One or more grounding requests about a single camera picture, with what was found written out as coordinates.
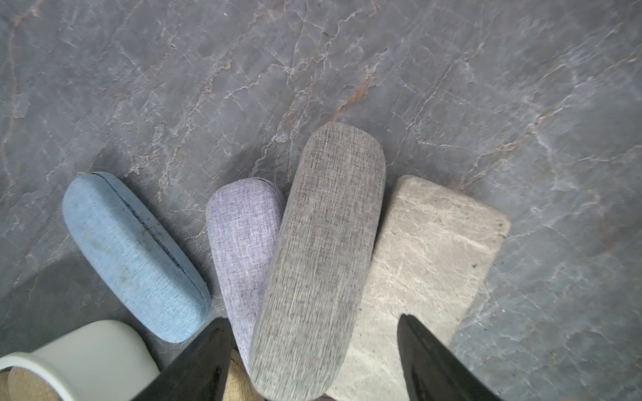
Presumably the tan glasses case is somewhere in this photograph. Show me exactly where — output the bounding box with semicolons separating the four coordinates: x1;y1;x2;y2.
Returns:
222;349;265;401
1;368;61;401

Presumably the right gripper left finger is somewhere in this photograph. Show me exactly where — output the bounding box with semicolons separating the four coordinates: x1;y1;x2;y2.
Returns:
135;318;232;400

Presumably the white plastic storage tray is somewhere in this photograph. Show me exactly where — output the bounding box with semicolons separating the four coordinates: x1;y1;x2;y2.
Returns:
1;320;160;400

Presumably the blue glasses case far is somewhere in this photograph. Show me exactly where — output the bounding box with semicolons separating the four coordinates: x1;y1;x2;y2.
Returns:
62;172;212;344

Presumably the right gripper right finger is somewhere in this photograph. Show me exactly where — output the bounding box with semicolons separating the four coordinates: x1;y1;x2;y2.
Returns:
397;314;500;401

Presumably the purple glasses case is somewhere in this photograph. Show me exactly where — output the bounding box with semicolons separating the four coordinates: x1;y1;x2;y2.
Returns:
206;177;285;365

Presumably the grey marble glasses case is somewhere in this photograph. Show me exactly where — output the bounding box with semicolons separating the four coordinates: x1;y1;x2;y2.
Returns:
326;175;511;400

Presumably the grey fabric glasses case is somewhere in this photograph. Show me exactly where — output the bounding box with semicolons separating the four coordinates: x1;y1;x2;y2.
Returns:
247;122;386;400

